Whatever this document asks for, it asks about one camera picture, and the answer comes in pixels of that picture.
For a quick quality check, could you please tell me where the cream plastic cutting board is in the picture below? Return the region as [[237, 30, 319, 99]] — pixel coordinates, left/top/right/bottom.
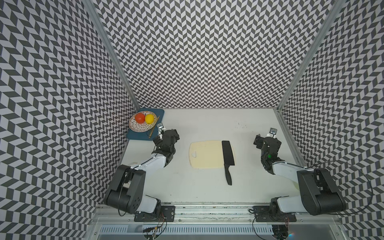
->
[[189, 140, 236, 169]]

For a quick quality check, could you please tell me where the black cleaver knife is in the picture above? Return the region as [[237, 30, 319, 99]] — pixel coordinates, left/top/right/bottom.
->
[[222, 141, 235, 186]]

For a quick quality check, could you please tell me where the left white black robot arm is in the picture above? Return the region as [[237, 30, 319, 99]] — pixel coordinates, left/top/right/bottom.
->
[[103, 129, 180, 220]]

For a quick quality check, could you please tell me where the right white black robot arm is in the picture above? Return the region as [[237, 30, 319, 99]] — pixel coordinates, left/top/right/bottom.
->
[[254, 134, 347, 216]]

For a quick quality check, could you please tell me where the wooden chopstick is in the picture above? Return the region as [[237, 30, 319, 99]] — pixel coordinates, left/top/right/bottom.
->
[[149, 116, 160, 139]]

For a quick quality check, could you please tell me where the yellow lemon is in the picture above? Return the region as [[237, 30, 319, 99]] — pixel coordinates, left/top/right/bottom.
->
[[145, 114, 155, 125]]

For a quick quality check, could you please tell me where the teal rectangular tray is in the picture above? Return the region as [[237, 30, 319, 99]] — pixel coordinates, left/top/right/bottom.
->
[[126, 108, 165, 141]]

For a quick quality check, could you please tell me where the patterned ceramic plate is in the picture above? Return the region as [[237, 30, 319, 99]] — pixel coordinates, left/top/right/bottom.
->
[[129, 111, 158, 133]]

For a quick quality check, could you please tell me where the red tomato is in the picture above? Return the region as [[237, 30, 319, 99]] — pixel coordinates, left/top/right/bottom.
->
[[135, 113, 146, 124]]

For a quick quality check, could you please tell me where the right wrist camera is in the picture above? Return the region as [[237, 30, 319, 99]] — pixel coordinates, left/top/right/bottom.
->
[[267, 128, 278, 139]]

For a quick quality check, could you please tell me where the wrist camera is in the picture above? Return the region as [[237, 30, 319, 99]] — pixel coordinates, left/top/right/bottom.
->
[[267, 128, 278, 139], [157, 123, 166, 136]]

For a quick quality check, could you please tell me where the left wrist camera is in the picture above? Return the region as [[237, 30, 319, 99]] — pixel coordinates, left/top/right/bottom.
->
[[157, 123, 166, 136]]

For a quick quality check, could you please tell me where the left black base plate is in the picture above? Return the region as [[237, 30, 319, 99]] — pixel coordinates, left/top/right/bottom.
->
[[134, 205, 176, 223]]

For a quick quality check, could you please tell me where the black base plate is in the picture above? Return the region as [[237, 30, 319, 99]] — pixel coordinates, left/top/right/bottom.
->
[[252, 206, 297, 223], [134, 205, 176, 223]]

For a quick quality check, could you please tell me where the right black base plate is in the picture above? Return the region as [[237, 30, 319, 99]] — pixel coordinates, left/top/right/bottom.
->
[[252, 206, 297, 223]]

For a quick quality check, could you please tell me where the aluminium front rail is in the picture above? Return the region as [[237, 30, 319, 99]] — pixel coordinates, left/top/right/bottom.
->
[[91, 203, 341, 225]]

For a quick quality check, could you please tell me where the right aluminium corner post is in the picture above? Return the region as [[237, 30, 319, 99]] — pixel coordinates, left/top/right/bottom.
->
[[276, 0, 346, 113]]

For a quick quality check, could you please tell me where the aluminium corner post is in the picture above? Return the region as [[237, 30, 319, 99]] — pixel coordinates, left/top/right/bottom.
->
[[83, 0, 140, 111], [276, 0, 346, 113]]

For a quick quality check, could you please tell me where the left aluminium corner post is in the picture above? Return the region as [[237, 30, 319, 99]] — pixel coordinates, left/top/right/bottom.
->
[[83, 0, 140, 111]]

